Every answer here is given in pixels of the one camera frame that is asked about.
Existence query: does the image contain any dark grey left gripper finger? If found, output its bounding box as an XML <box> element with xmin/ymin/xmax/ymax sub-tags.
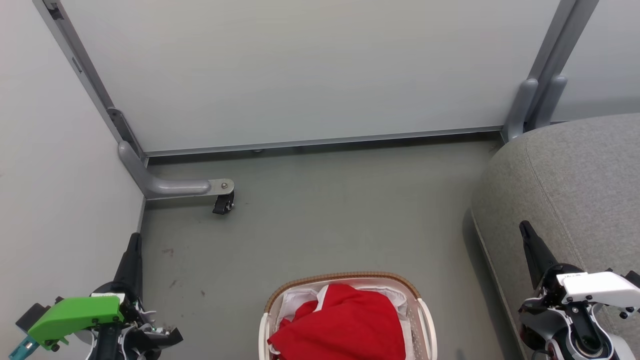
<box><xmin>112</xmin><ymin>232</ymin><xmax>144</xmax><ymax>301</ymax></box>
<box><xmin>134</xmin><ymin>325</ymin><xmax>184</xmax><ymax>352</ymax></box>

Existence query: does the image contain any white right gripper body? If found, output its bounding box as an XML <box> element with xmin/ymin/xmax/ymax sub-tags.
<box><xmin>537</xmin><ymin>263</ymin><xmax>640</xmax><ymax>319</ymax></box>

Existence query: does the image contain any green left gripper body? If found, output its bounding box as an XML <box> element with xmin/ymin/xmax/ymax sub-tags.
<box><xmin>27</xmin><ymin>282</ymin><xmax>147</xmax><ymax>352</ymax></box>

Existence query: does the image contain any red garment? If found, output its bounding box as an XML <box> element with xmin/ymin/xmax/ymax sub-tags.
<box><xmin>267</xmin><ymin>283</ymin><xmax>407</xmax><ymax>360</ymax></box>

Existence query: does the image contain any grey fabric sofa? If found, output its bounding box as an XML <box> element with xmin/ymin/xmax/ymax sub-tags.
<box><xmin>470</xmin><ymin>112</ymin><xmax>640</xmax><ymax>360</ymax></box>

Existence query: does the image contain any black caster wheel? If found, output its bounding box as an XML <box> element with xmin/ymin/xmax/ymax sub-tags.
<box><xmin>212</xmin><ymin>194</ymin><xmax>235</xmax><ymax>216</ymax></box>

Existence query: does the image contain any white basket with brown rim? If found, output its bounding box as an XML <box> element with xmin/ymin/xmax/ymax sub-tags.
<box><xmin>258</xmin><ymin>271</ymin><xmax>439</xmax><ymax>360</ymax></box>

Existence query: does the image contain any black cable with teal connector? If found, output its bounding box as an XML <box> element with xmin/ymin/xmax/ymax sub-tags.
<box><xmin>7</xmin><ymin>334</ymin><xmax>40</xmax><ymax>360</ymax></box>

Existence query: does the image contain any grey partition foot with bracket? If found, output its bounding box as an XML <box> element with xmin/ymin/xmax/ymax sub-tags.
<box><xmin>118</xmin><ymin>141</ymin><xmax>235</xmax><ymax>201</ymax></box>

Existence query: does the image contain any white partition panel grey frame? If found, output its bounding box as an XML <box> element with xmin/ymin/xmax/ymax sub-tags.
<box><xmin>32</xmin><ymin>0</ymin><xmax>601</xmax><ymax>158</ymax></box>

